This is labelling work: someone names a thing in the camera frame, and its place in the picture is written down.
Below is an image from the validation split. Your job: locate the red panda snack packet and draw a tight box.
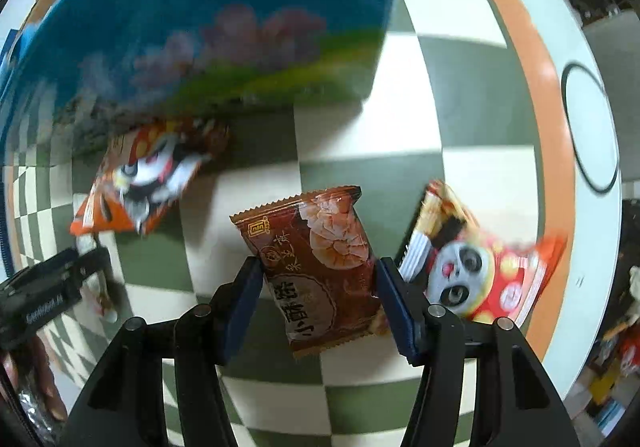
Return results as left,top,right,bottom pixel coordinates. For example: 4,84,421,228
395,180,569,328

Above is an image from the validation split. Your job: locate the black ring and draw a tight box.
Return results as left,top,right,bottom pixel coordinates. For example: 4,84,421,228
560,62,621,193

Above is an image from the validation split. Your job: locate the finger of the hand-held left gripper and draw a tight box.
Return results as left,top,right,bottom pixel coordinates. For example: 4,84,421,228
0,248,78,292
75,246,112,285

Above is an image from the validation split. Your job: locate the orange panda snack packet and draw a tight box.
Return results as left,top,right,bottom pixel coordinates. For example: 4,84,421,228
69,117,231,235

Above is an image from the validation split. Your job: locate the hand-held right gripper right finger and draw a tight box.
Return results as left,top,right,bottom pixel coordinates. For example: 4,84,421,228
375,257,583,447

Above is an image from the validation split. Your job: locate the blue printed cardboard box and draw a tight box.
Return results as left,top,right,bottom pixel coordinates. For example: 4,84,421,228
0,0,408,158

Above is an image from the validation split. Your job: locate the green checkered tablecloth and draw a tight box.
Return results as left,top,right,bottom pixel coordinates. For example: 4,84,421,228
0,0,576,447

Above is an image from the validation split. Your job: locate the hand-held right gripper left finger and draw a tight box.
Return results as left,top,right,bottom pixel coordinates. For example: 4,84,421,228
60,257,264,447

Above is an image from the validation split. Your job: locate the brown snack packet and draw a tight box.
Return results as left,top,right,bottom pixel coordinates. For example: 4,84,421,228
229,184,396,360

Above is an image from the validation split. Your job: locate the person's left hand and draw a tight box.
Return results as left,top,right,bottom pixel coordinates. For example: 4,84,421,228
0,334,69,428

